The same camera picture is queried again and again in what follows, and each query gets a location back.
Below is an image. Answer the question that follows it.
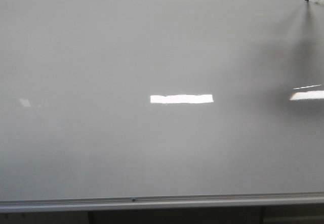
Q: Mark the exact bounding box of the black whiteboard marker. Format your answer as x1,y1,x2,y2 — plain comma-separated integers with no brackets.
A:
305,0,324,5

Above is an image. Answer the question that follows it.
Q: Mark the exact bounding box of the white whiteboard with aluminium frame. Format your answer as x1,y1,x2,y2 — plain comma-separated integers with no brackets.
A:
1,0,323,213

